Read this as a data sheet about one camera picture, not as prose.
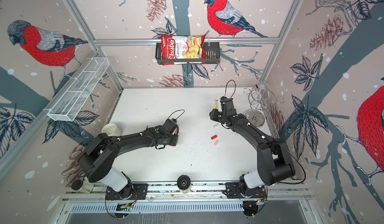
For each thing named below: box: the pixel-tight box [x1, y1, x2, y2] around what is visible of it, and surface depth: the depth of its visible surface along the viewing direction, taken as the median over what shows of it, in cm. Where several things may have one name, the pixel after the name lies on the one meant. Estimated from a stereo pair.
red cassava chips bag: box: [161, 34, 208, 66], surface depth 90 cm
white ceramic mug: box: [101, 123, 121, 137], surface depth 90 cm
